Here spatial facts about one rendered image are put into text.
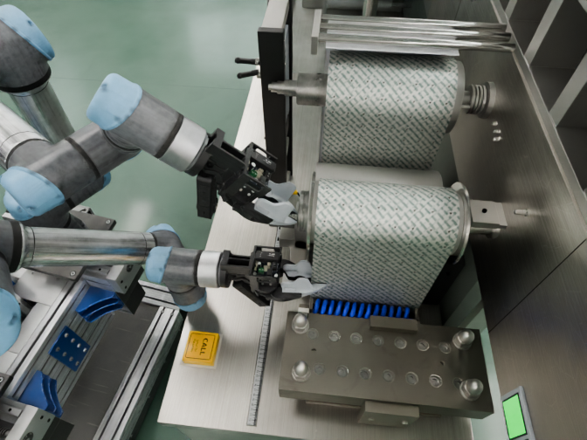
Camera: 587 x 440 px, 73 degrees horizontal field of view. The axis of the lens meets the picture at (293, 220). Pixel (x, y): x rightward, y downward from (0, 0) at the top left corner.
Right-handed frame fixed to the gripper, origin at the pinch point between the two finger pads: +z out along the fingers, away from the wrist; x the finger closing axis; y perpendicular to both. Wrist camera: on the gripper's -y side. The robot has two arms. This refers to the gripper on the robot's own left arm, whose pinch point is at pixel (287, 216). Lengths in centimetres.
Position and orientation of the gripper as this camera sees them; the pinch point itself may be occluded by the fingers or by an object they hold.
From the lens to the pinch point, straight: 72.0
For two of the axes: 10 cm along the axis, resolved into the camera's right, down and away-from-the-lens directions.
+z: 7.6, 4.5, 4.7
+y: 6.4, -4.1, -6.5
